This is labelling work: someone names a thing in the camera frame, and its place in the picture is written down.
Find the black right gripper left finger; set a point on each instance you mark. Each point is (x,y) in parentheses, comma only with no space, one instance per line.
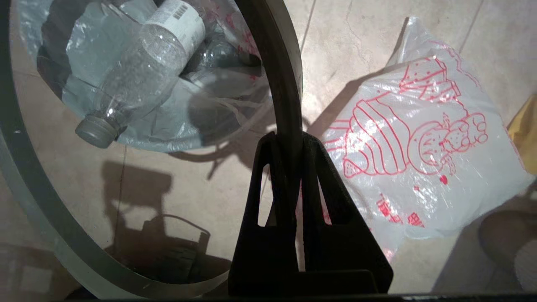
(272,251)

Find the yellow fabric bag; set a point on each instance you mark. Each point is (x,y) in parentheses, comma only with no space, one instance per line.
(524,134)

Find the clear plastic bottle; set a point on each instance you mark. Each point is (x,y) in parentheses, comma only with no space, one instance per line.
(142,63)

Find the used white red-print trash bag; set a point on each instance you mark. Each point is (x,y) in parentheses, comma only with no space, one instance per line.
(188,126)

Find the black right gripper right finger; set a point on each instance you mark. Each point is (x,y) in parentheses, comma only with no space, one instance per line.
(340,251)

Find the new white red-print plastic bag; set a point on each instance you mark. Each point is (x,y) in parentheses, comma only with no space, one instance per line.
(419,126)

